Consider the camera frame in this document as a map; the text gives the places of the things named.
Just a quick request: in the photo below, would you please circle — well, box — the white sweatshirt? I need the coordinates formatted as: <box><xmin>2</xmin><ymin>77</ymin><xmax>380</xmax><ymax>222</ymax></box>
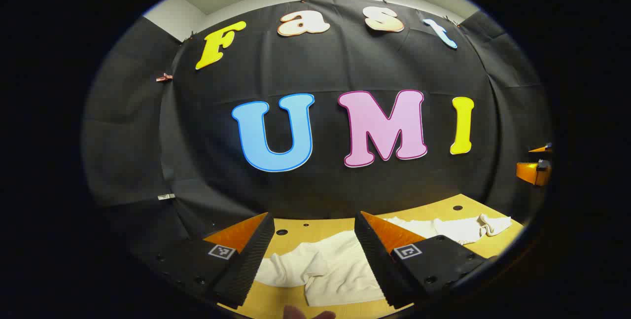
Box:
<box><xmin>254</xmin><ymin>213</ymin><xmax>513</xmax><ymax>307</ymax></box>

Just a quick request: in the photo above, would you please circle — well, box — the black backdrop cloth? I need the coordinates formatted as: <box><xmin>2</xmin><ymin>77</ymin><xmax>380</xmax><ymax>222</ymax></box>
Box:
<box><xmin>81</xmin><ymin>0</ymin><xmax>553</xmax><ymax>255</ymax></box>

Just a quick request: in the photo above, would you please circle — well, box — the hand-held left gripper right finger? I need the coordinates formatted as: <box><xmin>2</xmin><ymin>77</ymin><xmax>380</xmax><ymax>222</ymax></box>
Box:
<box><xmin>354</xmin><ymin>211</ymin><xmax>491</xmax><ymax>310</ymax></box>

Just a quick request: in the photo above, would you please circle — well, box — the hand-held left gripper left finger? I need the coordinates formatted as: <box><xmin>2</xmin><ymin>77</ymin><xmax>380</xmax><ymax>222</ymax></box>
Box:
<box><xmin>143</xmin><ymin>212</ymin><xmax>276</xmax><ymax>310</ymax></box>

